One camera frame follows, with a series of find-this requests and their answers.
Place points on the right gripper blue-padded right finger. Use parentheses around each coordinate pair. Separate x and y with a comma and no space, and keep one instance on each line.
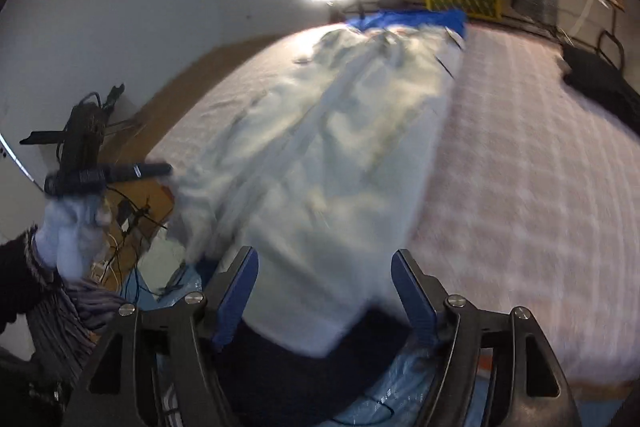
(527,386)

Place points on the left gloved hand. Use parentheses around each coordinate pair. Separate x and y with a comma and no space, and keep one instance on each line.
(73,235)

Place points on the black bed rail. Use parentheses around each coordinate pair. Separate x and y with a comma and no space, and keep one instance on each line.
(607,40)

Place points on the white and blue jacket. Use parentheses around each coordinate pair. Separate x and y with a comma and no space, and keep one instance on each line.
(324,174)

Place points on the left forearm striped sleeve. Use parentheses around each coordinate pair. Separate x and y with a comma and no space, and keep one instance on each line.
(64,318)

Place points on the folded black garment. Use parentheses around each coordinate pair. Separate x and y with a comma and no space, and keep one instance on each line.
(603,84)

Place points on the plaid bed blanket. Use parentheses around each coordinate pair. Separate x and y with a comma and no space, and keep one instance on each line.
(533,200)

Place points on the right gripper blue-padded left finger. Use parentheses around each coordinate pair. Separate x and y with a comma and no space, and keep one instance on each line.
(120,384)

